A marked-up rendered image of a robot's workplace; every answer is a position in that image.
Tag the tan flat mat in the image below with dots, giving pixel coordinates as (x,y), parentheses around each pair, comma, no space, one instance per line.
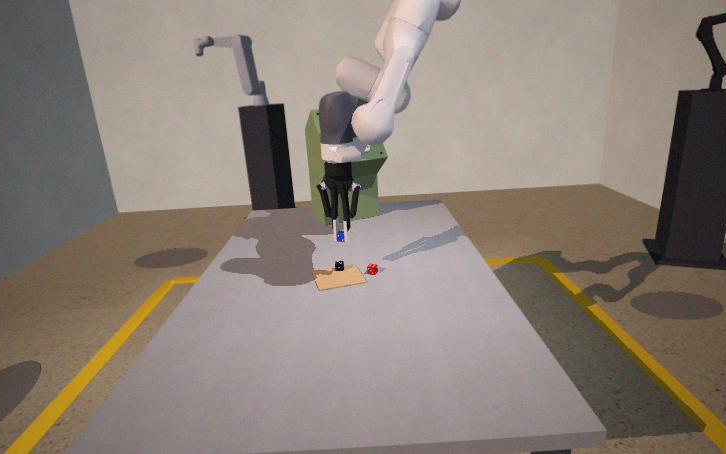
(329,278)

